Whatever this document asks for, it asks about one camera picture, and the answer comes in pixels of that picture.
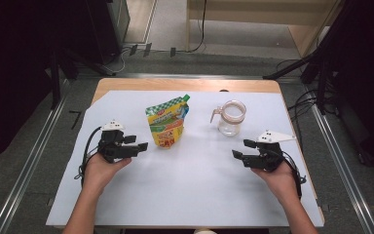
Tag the metal floor rail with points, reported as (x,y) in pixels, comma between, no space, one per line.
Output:
(339,162)
(29,162)
(191,76)

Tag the person's left hand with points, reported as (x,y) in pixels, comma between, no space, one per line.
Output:
(99,172)

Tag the black metal stand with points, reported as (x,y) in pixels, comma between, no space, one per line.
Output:
(292,66)
(55,81)

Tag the black cabinet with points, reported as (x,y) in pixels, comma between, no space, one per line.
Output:
(110,29)

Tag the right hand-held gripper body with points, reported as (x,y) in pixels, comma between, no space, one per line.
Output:
(266,156)

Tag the black angled floor tape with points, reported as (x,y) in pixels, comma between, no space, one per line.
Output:
(76,118)

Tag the person's right hand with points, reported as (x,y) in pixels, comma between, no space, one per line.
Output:
(279,183)

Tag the yellow spouted seasoning pouch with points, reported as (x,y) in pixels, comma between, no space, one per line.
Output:
(167,123)

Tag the clear glass jar with lid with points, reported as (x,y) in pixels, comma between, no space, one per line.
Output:
(229,125)

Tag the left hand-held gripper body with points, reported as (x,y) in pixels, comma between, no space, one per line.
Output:
(112,148)

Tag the white paper sheet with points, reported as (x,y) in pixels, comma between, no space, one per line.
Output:
(191,185)

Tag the light wooden shelf unit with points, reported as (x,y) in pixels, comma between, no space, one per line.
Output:
(256,18)

